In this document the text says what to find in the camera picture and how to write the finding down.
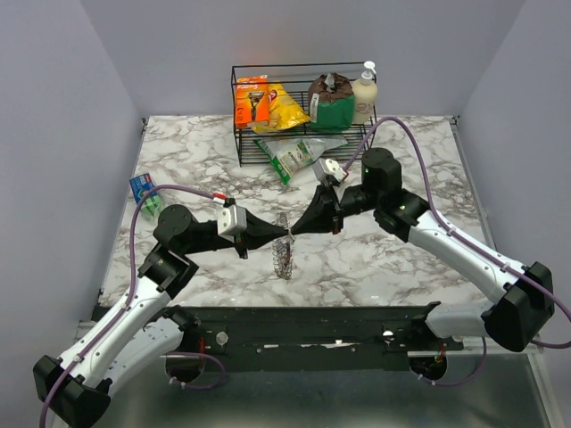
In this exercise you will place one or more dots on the aluminium rail frame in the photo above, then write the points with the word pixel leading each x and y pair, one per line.
pixel 430 367

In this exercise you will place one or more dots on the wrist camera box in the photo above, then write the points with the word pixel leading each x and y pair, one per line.
pixel 231 219
pixel 329 172

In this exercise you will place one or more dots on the green white plastic pouch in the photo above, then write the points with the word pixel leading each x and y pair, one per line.
pixel 287 155

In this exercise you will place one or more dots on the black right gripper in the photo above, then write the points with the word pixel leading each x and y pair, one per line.
pixel 322 215

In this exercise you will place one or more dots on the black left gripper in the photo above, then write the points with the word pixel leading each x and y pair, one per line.
pixel 259 233

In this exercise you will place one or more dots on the orange razor package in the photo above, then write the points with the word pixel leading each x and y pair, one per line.
pixel 252 101

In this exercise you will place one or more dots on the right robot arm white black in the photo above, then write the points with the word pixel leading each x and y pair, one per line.
pixel 515 306

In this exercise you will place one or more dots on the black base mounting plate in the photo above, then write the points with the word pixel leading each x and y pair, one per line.
pixel 306 339

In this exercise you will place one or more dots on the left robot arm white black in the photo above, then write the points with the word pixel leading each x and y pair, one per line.
pixel 78 386

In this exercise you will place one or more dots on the yellow snack bag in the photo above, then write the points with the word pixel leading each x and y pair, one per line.
pixel 284 112

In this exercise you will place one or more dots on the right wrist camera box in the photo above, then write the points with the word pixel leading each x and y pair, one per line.
pixel 329 172

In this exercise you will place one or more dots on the cream lotion pump bottle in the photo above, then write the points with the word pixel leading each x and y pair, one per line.
pixel 365 93

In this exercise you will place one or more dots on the brown green bag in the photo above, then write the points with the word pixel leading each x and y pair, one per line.
pixel 331 103

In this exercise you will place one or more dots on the blue green toothpaste box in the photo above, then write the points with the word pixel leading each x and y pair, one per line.
pixel 142 189

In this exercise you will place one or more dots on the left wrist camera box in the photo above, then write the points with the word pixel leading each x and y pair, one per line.
pixel 231 219

